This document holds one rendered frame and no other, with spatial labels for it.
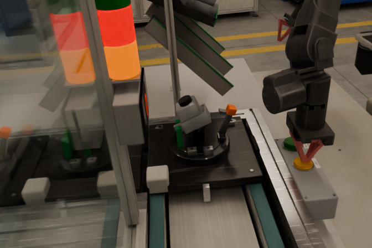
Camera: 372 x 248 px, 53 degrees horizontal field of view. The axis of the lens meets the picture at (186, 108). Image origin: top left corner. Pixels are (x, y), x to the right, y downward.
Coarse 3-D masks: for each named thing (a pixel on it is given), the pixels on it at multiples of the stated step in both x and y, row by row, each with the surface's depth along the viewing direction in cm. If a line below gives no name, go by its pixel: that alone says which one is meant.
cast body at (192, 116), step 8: (184, 96) 81; (192, 96) 82; (176, 104) 83; (184, 104) 80; (192, 104) 79; (176, 112) 80; (184, 112) 80; (192, 112) 80; (200, 112) 81; (208, 112) 83; (184, 120) 80; (192, 120) 81; (200, 120) 81; (208, 120) 81; (184, 128) 81; (192, 128) 82
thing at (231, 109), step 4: (228, 104) 82; (220, 108) 83; (228, 108) 81; (232, 108) 81; (236, 108) 82; (220, 112) 82; (224, 112) 82; (228, 112) 82; (232, 112) 82; (228, 116) 82; (224, 120) 84; (228, 120) 83; (224, 124) 83; (228, 124) 83; (220, 128) 85; (224, 128) 84; (220, 132) 84; (224, 132) 84
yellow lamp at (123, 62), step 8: (104, 48) 52; (112, 48) 51; (120, 48) 51; (128, 48) 52; (136, 48) 53; (112, 56) 52; (120, 56) 52; (128, 56) 52; (136, 56) 53; (112, 64) 52; (120, 64) 52; (128, 64) 53; (136, 64) 54; (112, 72) 53; (120, 72) 53; (128, 72) 53; (136, 72) 54
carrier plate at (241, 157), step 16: (240, 128) 92; (160, 144) 89; (240, 144) 87; (160, 160) 84; (224, 160) 82; (240, 160) 82; (256, 160) 81; (176, 176) 79; (192, 176) 78; (208, 176) 78; (224, 176) 78; (240, 176) 77; (256, 176) 77
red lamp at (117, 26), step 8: (128, 8) 50; (104, 16) 49; (112, 16) 49; (120, 16) 49; (128, 16) 50; (104, 24) 49; (112, 24) 49; (120, 24) 49; (128, 24) 50; (104, 32) 50; (112, 32) 50; (120, 32) 50; (128, 32) 51; (104, 40) 51; (112, 40) 50; (120, 40) 50; (128, 40) 51
